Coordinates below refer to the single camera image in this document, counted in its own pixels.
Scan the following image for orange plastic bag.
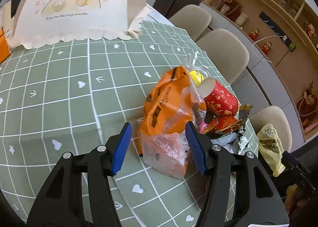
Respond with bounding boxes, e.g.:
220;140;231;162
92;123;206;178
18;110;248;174
137;66;192;156

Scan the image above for red paper cup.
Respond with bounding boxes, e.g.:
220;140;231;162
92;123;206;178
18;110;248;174
198;77;239;117

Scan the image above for green grid tablecloth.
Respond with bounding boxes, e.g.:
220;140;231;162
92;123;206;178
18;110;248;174
1;22;230;226

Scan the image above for dark red drawstring pouch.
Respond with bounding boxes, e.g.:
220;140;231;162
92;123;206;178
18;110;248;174
297;82;317;128

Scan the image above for red figurine left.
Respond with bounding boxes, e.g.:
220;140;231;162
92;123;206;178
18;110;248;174
248;28;260;42

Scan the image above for black power strip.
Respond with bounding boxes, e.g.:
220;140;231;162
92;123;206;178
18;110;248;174
259;12;296;52

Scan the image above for clear bag yellow toy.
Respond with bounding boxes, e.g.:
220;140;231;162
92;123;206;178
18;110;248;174
183;51;208;86

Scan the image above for white green milk pouch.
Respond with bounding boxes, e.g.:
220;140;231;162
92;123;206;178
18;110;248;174
211;130;248;155

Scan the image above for far beige chair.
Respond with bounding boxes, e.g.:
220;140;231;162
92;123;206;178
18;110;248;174
169;5;212;42

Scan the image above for white cup on shelf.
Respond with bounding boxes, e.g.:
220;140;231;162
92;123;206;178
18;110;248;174
235;13;248;27

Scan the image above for red gold snack bag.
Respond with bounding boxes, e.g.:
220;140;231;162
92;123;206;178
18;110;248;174
199;104;253;136

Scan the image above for middle beige chair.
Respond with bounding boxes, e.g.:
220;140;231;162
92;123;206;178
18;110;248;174
196;29;250;84

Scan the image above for orange box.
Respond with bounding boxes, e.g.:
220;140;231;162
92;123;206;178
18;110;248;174
0;28;11;63

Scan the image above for wooden wall shelf cabinet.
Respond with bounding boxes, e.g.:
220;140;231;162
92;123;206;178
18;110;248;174
200;0;317;147

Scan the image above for red figurine right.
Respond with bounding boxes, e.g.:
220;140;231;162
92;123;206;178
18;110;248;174
260;41;273;55

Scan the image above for near beige chair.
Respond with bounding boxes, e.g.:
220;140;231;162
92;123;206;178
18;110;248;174
249;106;293;152

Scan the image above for beige chair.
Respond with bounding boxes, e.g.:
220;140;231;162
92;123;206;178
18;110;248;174
249;106;293;152
196;29;250;84
169;5;212;42

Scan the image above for red figurine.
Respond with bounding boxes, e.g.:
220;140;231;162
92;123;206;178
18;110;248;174
248;28;260;42
260;41;273;55

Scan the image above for pale green trash bag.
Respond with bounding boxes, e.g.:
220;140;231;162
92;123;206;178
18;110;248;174
257;123;285;177

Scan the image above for white charging cable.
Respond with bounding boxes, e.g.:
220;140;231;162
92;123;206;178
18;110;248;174
252;34;289;63

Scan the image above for white cartoon food cover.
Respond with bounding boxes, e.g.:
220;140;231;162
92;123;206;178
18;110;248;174
7;0;152;49

